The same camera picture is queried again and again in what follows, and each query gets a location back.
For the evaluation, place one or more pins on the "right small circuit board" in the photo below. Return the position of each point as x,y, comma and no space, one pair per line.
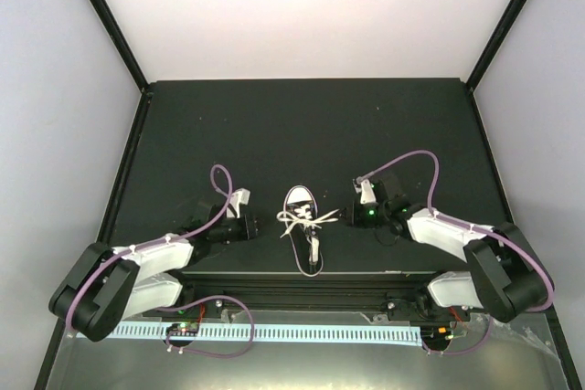
445,333

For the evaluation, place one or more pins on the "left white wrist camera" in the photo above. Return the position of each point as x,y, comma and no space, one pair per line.
238,200

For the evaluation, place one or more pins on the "black white sneaker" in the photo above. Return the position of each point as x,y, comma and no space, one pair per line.
300,195

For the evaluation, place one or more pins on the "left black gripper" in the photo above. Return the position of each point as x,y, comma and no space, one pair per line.
249,229

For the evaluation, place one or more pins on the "black table mat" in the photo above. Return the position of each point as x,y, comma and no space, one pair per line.
322,133

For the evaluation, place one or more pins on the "left black frame post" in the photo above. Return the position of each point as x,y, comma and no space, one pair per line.
112,28

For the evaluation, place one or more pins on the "right black frame post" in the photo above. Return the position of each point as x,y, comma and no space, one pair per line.
503,27

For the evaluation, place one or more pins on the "light blue slotted cable duct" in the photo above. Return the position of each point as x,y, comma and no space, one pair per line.
274,333

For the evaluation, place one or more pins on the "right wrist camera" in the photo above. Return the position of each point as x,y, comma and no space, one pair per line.
366,191

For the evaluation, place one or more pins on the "small circuit board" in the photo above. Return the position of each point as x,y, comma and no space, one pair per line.
189,329
445,333

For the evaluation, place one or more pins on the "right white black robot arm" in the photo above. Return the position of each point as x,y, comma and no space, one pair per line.
503,277

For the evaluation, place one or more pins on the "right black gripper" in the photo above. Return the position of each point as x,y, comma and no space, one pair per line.
356,218

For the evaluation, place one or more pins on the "white shoelace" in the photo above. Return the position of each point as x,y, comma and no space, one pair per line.
305,217

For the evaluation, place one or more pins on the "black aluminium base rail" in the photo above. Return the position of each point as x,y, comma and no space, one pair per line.
403,295

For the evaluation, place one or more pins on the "black frame post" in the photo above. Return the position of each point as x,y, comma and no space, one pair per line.
503,27
112,28

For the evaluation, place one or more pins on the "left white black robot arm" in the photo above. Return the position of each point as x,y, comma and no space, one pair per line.
108,285

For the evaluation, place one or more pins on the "left small circuit board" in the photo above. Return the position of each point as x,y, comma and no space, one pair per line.
189,329

